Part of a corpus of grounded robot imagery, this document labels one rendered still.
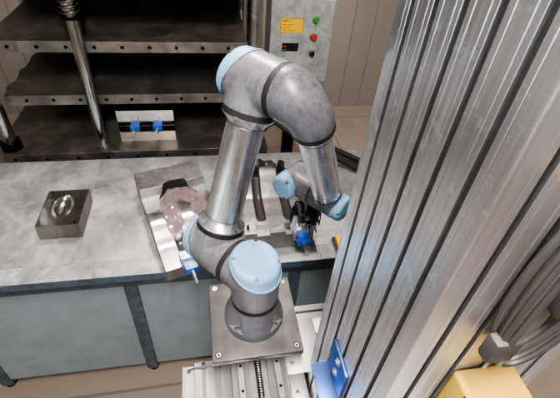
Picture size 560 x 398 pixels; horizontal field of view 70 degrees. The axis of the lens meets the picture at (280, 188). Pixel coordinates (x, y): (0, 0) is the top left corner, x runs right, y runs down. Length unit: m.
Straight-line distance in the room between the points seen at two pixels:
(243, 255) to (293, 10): 1.34
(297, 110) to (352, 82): 3.45
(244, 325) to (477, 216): 0.74
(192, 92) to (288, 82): 1.34
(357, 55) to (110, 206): 2.91
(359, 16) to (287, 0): 2.03
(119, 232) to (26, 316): 0.48
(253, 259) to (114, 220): 0.92
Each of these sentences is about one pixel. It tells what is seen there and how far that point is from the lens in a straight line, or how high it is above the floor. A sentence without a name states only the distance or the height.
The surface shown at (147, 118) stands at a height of 0.91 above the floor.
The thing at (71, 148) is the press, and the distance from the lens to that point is 2.22.
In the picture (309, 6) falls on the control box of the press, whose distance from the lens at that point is 2.01.
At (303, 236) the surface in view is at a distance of 1.41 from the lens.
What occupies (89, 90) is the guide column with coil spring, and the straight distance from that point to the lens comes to 2.04.
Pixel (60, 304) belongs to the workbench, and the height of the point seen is 0.60.
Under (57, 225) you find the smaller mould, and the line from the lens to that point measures 1.67.
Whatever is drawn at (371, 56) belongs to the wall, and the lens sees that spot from 4.13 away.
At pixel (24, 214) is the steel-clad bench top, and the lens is 1.88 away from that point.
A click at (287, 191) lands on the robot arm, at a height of 1.25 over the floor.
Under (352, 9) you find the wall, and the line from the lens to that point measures 3.91.
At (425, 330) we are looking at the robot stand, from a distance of 0.49.
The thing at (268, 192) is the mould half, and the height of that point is 0.89.
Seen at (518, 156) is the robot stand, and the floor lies 1.81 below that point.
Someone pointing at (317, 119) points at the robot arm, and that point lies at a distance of 0.77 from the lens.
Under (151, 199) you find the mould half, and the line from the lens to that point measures 1.68.
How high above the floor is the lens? 1.97
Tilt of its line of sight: 40 degrees down
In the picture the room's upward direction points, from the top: 5 degrees clockwise
